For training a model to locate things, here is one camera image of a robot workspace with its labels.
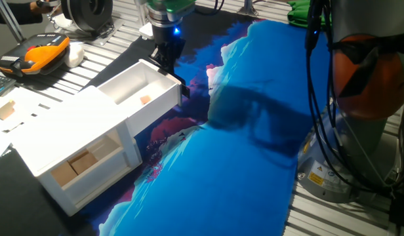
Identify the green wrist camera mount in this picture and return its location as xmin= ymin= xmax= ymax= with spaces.
xmin=146 ymin=0 xmax=196 ymax=14

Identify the white crumpled cloth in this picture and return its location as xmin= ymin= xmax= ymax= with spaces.
xmin=63 ymin=42 xmax=85 ymax=69

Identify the brown cardboard box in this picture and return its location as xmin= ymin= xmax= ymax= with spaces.
xmin=70 ymin=149 xmax=98 ymax=175

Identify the aluminium frame strut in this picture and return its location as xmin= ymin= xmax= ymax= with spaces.
xmin=0 ymin=0 xmax=26 ymax=43
xmin=236 ymin=0 xmax=259 ymax=17

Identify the black computer keyboard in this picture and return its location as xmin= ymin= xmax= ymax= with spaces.
xmin=0 ymin=74 xmax=16 ymax=101

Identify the beige wooden piece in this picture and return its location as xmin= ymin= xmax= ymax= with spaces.
xmin=0 ymin=100 xmax=16 ymax=121

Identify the green cloth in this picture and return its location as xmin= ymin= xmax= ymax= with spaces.
xmin=286 ymin=0 xmax=331 ymax=30

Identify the dark sleeved forearm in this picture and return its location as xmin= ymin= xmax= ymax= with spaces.
xmin=0 ymin=1 xmax=44 ymax=26

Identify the orange and black teach pendant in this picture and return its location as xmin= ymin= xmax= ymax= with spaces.
xmin=0 ymin=32 xmax=71 ymax=77

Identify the white drawer cabinet frame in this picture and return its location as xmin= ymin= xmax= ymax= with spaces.
xmin=10 ymin=85 xmax=143 ymax=217

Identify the person's hand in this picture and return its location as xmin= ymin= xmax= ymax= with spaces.
xmin=29 ymin=0 xmax=61 ymax=14

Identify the aluminium post with white base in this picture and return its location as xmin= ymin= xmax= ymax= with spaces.
xmin=134 ymin=0 xmax=154 ymax=40

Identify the white drawer without visible handle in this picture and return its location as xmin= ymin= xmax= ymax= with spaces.
xmin=61 ymin=146 xmax=132 ymax=206

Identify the brown cardboard piece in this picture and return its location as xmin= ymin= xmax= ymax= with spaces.
xmin=50 ymin=160 xmax=79 ymax=187

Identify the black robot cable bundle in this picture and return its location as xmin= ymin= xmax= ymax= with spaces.
xmin=303 ymin=0 xmax=404 ymax=197

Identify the blue landscape print mat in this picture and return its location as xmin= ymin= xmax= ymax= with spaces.
xmin=0 ymin=3 xmax=333 ymax=236

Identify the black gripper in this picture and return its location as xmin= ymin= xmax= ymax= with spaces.
xmin=150 ymin=24 xmax=186 ymax=75

